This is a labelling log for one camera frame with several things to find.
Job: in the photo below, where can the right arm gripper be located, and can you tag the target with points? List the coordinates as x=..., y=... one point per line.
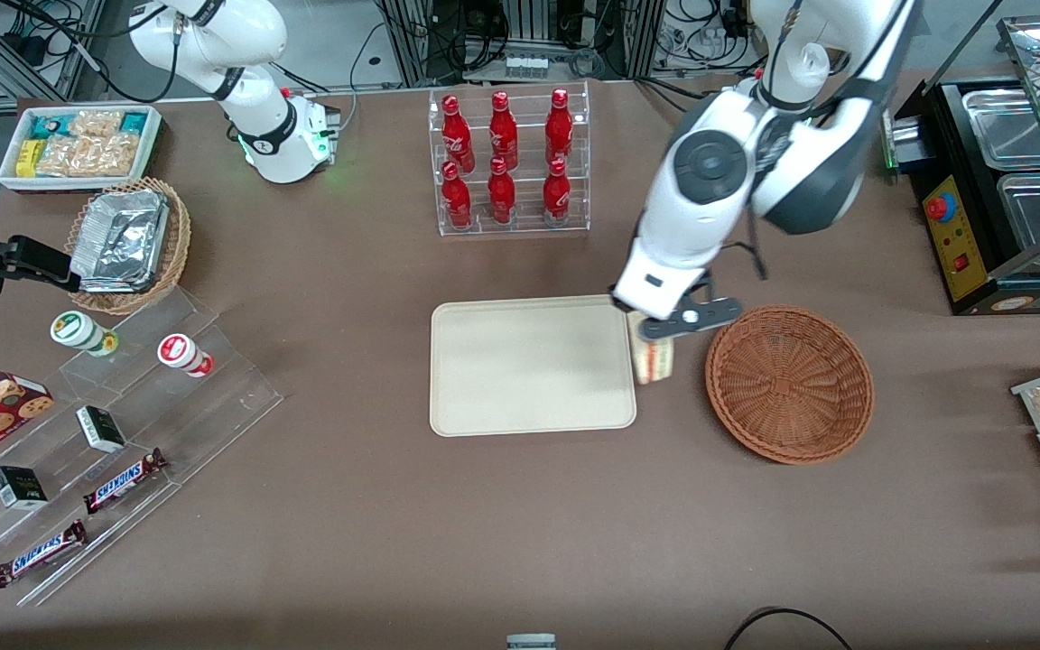
x=22, y=256

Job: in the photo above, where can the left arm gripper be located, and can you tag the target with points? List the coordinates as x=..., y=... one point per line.
x=621, y=304

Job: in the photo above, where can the triangle sandwich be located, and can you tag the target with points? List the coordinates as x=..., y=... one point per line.
x=655, y=366

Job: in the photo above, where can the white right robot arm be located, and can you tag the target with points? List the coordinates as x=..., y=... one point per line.
x=276, y=144

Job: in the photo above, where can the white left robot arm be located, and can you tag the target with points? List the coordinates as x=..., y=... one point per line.
x=710, y=208

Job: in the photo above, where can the cream plastic serving tray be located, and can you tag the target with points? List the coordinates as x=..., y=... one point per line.
x=529, y=366

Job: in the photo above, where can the light tan wicker basket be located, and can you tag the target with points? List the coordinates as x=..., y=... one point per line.
x=175, y=244

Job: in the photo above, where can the brown round wicker basket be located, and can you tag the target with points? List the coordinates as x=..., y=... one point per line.
x=791, y=388

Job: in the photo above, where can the green lid yogurt cup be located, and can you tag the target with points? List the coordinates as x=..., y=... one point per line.
x=78, y=329

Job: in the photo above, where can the yellow snack packet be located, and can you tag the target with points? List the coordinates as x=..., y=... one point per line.
x=26, y=158

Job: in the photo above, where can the silver foil packets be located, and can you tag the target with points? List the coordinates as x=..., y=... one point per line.
x=118, y=239

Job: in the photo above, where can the clear peanut snack bag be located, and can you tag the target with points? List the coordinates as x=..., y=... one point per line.
x=61, y=156
x=96, y=123
x=111, y=155

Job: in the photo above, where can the red cola bottle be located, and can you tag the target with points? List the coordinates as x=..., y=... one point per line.
x=559, y=126
x=503, y=131
x=501, y=194
x=556, y=194
x=455, y=131
x=457, y=199

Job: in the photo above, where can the clear acrylic bottle rack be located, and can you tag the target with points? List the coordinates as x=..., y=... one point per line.
x=524, y=230

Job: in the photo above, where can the teal snack packet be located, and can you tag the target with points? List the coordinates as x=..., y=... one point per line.
x=134, y=121
x=47, y=125

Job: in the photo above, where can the white rectangular snack bin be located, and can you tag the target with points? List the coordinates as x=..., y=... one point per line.
x=150, y=149

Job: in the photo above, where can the small black carton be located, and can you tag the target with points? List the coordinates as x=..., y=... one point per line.
x=19, y=487
x=101, y=429

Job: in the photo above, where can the red lid yogurt cup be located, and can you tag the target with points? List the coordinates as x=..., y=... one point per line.
x=179, y=350

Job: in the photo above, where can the Snickers chocolate bar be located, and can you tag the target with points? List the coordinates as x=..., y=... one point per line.
x=37, y=553
x=123, y=480

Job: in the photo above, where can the clear acrylic stepped display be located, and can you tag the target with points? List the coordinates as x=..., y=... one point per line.
x=213, y=406

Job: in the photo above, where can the white power strip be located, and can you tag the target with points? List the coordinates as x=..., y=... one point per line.
x=526, y=66

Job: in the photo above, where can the black hot food display case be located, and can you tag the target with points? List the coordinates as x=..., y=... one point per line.
x=958, y=262

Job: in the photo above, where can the aluminium equipment rack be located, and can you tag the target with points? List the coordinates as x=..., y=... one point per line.
x=412, y=41

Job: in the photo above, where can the small grey device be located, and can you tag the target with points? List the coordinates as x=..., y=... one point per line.
x=531, y=642

